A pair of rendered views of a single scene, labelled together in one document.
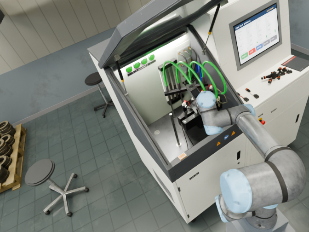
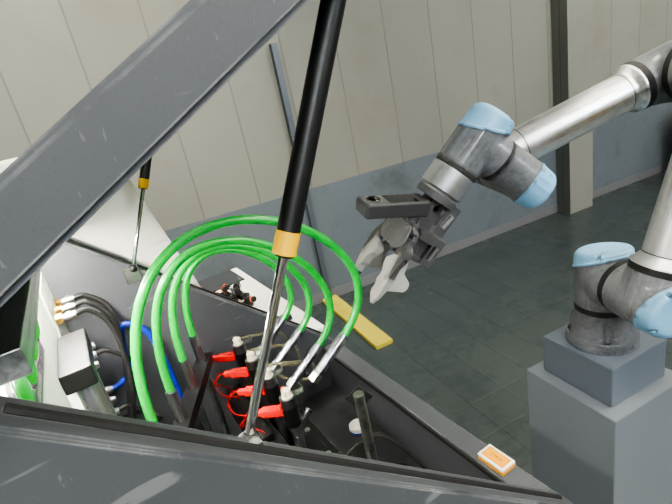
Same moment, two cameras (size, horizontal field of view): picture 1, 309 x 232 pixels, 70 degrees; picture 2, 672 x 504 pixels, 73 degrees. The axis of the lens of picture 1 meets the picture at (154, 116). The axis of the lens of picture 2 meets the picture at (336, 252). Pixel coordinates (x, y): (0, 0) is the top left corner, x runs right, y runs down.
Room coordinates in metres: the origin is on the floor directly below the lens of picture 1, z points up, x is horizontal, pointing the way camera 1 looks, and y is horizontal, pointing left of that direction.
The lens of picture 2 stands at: (1.10, 0.43, 1.56)
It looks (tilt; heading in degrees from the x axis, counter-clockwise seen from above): 20 degrees down; 260
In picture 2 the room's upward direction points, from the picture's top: 12 degrees counter-clockwise
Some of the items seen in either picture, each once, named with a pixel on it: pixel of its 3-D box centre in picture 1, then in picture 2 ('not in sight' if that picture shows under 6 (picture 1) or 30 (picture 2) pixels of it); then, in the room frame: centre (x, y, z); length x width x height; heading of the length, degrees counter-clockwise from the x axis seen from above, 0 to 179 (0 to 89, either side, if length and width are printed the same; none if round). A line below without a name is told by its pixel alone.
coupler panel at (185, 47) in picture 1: (186, 62); (85, 356); (1.45, -0.36, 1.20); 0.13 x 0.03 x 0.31; 108
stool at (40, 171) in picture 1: (54, 186); not in sight; (1.48, 1.24, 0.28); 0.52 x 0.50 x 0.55; 104
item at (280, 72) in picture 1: (276, 73); (234, 292); (1.21, -0.96, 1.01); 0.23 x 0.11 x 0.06; 108
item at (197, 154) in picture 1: (209, 145); (412, 430); (0.89, -0.29, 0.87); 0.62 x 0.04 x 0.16; 108
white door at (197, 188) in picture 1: (214, 179); not in sight; (0.88, -0.30, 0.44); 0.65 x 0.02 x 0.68; 108
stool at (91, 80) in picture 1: (101, 92); not in sight; (2.89, 0.65, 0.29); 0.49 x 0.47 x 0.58; 102
